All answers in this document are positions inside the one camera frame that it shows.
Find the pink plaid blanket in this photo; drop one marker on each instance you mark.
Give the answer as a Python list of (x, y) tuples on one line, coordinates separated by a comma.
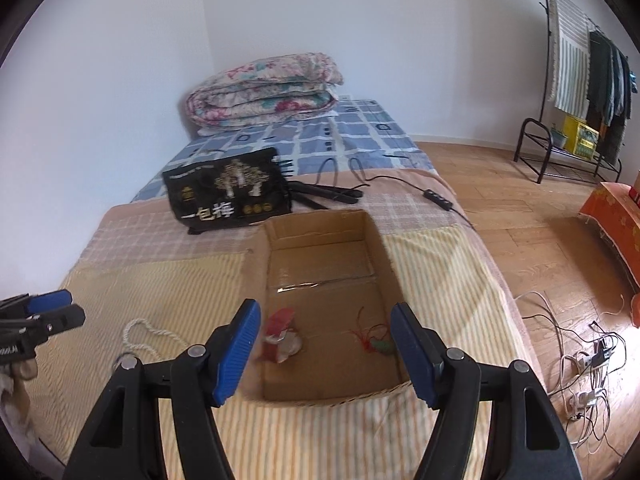
[(150, 235)]

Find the red tassel charm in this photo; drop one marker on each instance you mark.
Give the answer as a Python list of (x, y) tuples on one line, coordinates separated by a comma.
[(380, 346)]

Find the cardboard box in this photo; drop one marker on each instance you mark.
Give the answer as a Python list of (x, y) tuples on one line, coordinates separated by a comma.
[(320, 310)]

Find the black metal clothes rack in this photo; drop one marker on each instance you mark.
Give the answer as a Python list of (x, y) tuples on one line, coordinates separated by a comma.
[(525, 124)]

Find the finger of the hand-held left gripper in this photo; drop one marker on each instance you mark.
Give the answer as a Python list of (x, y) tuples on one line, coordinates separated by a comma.
[(55, 321), (47, 301)]

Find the blue checked bed sheet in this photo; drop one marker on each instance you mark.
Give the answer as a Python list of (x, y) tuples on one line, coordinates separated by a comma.
[(350, 130)]

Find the red jewelry pouch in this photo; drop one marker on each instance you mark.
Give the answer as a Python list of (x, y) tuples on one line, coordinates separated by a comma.
[(280, 335)]

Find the black power adapter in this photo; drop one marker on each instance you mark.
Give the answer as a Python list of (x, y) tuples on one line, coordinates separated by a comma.
[(604, 352)]

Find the yellow box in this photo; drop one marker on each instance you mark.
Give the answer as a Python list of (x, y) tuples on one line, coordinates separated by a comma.
[(580, 137)]

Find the red box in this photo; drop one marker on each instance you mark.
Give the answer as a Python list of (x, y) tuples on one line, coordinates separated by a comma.
[(635, 195)]

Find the yellow striped blanket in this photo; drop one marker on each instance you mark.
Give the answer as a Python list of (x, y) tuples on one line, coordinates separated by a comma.
[(125, 285)]

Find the folded floral quilt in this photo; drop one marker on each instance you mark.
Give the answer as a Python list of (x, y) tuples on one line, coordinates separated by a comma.
[(265, 90)]

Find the striped hanging towel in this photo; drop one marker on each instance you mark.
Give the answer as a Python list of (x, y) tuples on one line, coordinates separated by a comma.
[(570, 60)]

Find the white power strip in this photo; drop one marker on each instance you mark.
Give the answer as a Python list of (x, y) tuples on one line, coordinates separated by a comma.
[(585, 402)]

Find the black printed bag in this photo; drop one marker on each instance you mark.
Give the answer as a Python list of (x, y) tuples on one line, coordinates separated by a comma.
[(225, 195)]

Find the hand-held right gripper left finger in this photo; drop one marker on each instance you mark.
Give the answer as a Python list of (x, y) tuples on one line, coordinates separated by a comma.
[(240, 355)]

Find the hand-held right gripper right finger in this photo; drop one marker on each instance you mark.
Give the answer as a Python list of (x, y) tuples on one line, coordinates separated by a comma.
[(412, 355)]

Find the dark hanging clothes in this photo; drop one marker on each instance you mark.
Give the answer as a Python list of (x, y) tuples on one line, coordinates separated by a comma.
[(607, 85)]

